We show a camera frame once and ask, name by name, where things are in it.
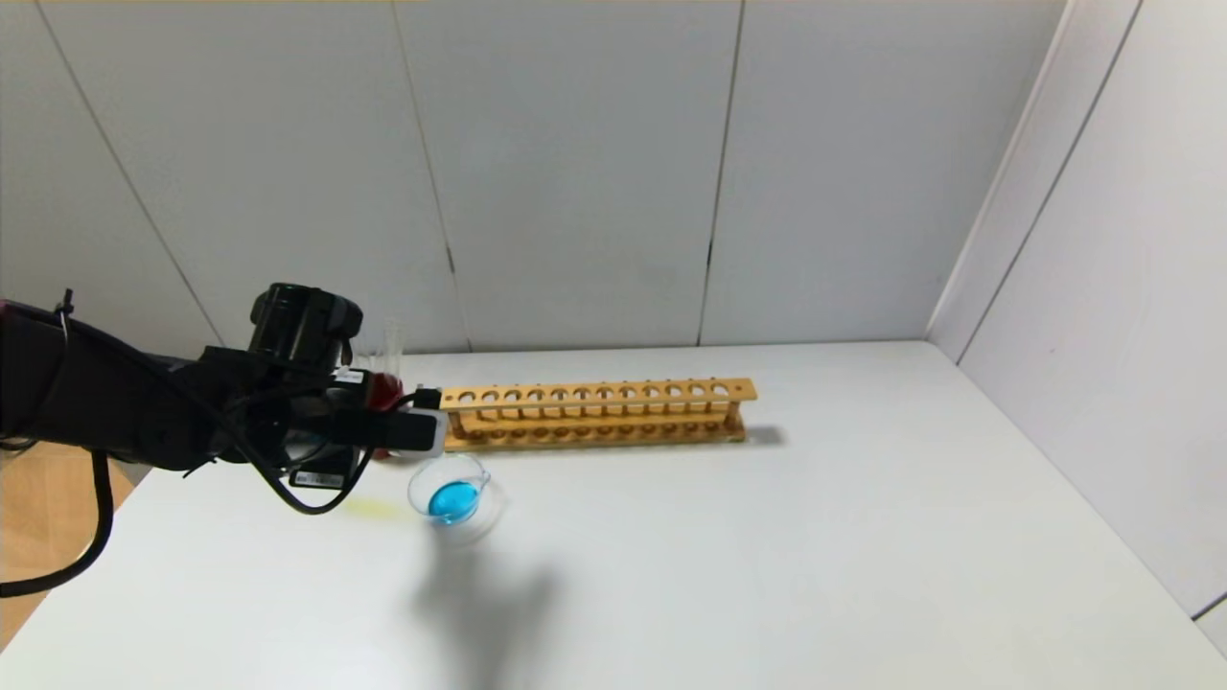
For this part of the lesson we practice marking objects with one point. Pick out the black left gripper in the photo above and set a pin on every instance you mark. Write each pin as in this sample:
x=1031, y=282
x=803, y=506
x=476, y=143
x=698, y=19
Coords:
x=320, y=475

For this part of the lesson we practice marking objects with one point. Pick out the empty glass test tube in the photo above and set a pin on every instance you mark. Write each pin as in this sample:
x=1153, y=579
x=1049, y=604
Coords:
x=392, y=343

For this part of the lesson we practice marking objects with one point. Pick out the wooden test tube rack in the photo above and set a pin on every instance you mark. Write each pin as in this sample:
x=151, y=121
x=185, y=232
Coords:
x=594, y=394

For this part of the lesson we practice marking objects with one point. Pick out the dark red cup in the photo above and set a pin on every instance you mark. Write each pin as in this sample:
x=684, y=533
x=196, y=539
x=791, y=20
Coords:
x=389, y=389

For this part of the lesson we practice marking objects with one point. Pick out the clear glass dish with spout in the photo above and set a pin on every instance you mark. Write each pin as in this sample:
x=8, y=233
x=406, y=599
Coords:
x=479, y=503

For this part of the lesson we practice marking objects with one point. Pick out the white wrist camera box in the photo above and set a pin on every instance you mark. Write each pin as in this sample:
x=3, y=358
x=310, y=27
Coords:
x=428, y=433

